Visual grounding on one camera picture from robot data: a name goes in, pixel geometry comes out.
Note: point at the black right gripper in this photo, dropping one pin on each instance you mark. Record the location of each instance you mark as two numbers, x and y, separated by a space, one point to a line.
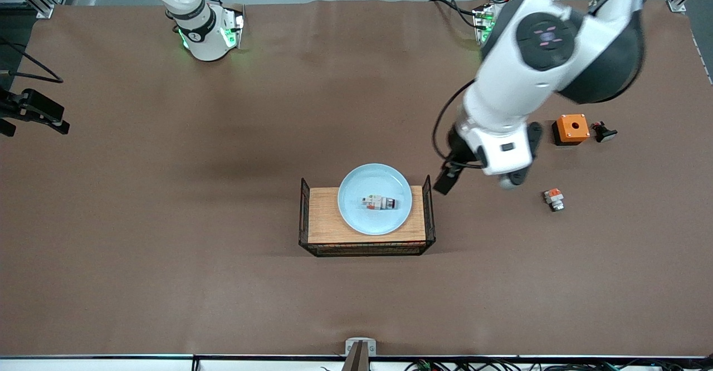
30 105

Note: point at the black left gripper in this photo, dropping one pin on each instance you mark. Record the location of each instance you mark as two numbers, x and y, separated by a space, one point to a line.
458 151

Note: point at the red push button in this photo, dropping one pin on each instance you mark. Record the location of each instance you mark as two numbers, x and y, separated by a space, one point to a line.
380 202

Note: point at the light blue round plate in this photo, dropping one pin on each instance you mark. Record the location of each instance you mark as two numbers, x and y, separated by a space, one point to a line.
356 215

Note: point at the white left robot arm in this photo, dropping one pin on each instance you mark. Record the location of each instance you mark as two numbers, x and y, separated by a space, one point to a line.
518 92

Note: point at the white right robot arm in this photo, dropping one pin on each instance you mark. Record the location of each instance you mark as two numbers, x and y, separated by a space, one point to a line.
203 37

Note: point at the orange white push button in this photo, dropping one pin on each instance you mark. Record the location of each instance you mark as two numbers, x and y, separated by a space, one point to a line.
554 199

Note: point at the orange button box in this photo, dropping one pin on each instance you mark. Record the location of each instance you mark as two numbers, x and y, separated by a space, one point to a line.
572 127

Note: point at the small black push button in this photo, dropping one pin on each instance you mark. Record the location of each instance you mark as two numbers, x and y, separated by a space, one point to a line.
604 132

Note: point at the brown table cover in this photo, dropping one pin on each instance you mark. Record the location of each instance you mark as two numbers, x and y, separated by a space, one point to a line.
356 109

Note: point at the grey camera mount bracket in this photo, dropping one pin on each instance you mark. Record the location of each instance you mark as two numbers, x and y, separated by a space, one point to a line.
360 348

